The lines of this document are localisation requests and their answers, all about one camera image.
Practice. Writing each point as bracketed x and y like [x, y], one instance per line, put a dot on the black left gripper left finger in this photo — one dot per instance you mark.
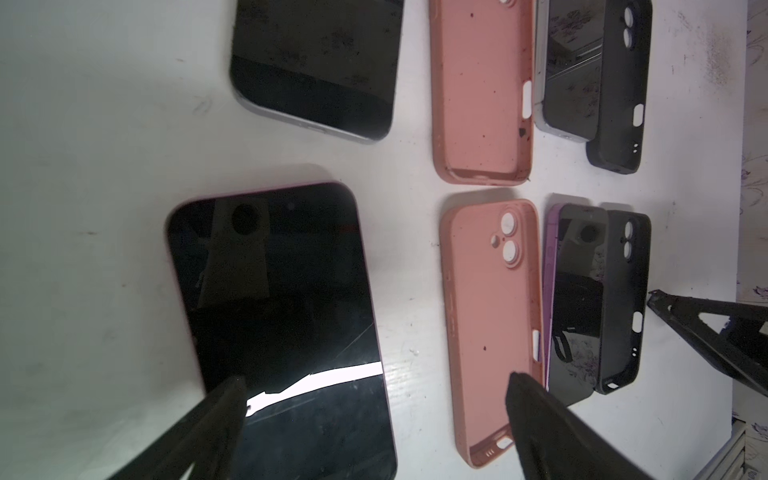
[201, 445]

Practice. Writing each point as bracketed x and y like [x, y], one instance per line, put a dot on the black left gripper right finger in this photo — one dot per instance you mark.
[554, 443]

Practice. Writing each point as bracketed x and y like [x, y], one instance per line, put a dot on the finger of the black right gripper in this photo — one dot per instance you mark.
[726, 334]

